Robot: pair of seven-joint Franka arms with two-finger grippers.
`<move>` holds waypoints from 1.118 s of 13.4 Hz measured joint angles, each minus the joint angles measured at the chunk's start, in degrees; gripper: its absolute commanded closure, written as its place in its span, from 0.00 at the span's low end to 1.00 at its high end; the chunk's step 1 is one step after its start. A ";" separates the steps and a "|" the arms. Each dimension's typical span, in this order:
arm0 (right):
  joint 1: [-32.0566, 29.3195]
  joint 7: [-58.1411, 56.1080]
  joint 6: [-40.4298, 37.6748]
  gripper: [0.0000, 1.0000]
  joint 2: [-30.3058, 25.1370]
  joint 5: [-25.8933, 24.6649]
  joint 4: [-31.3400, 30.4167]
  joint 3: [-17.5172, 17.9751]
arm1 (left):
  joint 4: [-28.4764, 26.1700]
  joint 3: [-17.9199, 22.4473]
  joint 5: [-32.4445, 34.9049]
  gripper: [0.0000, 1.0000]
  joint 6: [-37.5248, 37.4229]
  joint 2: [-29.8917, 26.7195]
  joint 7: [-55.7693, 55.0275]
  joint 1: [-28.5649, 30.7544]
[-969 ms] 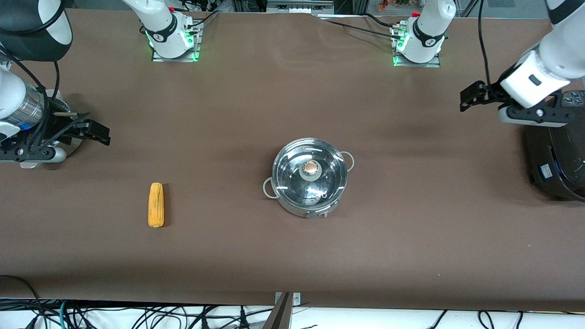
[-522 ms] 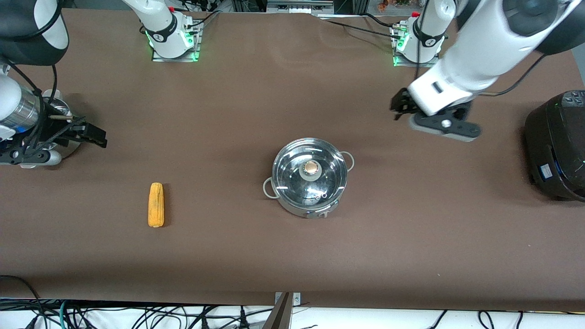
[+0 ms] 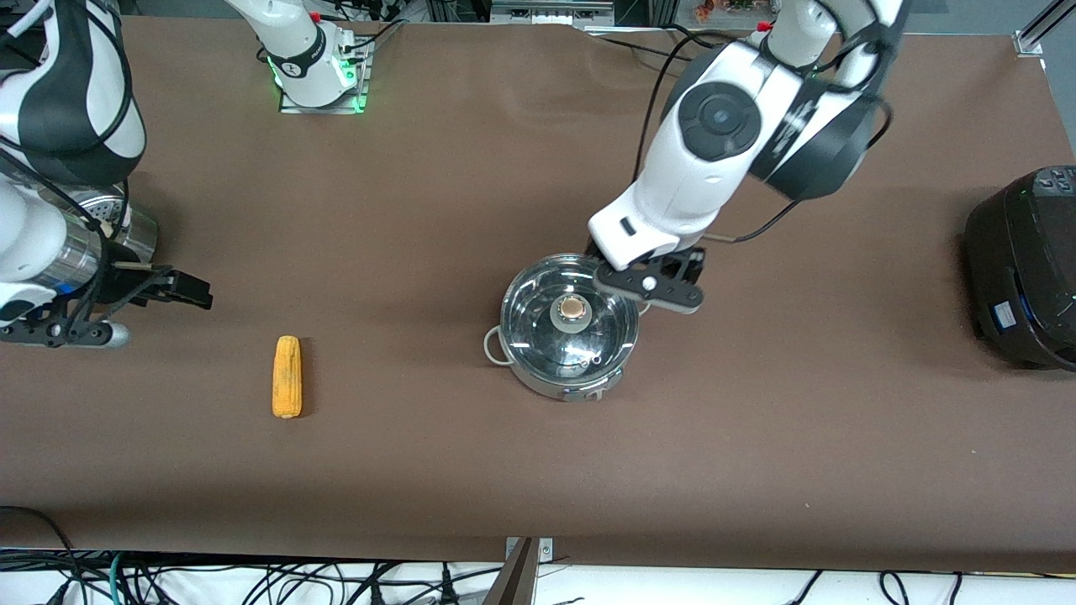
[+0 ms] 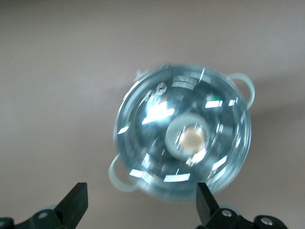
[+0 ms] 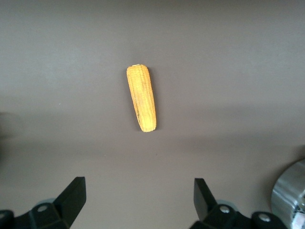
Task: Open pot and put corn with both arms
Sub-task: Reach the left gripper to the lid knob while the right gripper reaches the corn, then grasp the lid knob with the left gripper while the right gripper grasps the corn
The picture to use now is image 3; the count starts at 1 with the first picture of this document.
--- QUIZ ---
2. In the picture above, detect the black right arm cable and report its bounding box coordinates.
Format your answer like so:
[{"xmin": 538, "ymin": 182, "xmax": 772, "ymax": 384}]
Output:
[{"xmin": 0, "ymin": 0, "xmax": 140, "ymax": 324}]

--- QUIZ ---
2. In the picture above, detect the small metal edge bracket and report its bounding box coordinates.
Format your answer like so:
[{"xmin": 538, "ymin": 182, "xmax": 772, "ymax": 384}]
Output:
[{"xmin": 504, "ymin": 536, "xmax": 555, "ymax": 562}]

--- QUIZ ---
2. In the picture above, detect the black looping floor cable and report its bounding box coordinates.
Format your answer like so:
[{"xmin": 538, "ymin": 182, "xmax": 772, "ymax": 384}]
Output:
[{"xmin": 0, "ymin": 504, "xmax": 83, "ymax": 605}]

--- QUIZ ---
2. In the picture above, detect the yellow corn cob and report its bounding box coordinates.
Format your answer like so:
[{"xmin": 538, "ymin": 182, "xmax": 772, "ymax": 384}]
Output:
[{"xmin": 272, "ymin": 335, "xmax": 303, "ymax": 419}]

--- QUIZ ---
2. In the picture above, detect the steel steamer pot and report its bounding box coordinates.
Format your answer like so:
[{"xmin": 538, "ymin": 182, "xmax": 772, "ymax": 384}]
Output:
[{"xmin": 66, "ymin": 185, "xmax": 160, "ymax": 263}]

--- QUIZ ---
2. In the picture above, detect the black cable on table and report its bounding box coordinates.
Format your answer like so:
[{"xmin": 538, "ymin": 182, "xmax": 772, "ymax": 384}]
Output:
[{"xmin": 587, "ymin": 24, "xmax": 703, "ymax": 64}]

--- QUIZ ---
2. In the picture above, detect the aluminium frame profile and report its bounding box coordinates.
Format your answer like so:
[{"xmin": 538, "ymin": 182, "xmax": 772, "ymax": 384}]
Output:
[{"xmin": 1013, "ymin": 0, "xmax": 1076, "ymax": 56}]

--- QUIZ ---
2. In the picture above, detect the black rice cooker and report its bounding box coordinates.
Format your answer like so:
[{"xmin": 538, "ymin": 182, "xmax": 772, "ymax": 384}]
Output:
[{"xmin": 963, "ymin": 165, "xmax": 1076, "ymax": 371}]

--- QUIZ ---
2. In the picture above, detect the stainless steel pot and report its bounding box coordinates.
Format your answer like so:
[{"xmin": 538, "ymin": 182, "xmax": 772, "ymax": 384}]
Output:
[{"xmin": 483, "ymin": 255, "xmax": 653, "ymax": 403}]

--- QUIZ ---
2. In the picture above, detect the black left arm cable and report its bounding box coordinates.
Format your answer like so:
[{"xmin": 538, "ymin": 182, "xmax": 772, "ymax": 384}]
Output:
[{"xmin": 632, "ymin": 17, "xmax": 894, "ymax": 246}]

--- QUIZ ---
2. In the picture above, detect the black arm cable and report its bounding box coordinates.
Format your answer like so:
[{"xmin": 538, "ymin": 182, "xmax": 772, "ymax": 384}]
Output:
[
  {"xmin": 0, "ymin": 0, "xmax": 140, "ymax": 324},
  {"xmin": 632, "ymin": 17, "xmax": 894, "ymax": 246}
]

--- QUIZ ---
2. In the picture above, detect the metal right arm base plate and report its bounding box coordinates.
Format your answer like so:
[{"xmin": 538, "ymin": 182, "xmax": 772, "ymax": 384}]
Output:
[{"xmin": 277, "ymin": 38, "xmax": 372, "ymax": 115}]

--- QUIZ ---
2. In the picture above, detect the glass pot lid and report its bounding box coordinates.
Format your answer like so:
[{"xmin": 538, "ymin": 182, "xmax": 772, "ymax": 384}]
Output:
[{"xmin": 501, "ymin": 256, "xmax": 640, "ymax": 389}]

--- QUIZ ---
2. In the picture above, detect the grey power strip box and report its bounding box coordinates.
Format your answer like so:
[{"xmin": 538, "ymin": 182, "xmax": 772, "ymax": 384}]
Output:
[{"xmin": 491, "ymin": 0, "xmax": 616, "ymax": 28}]

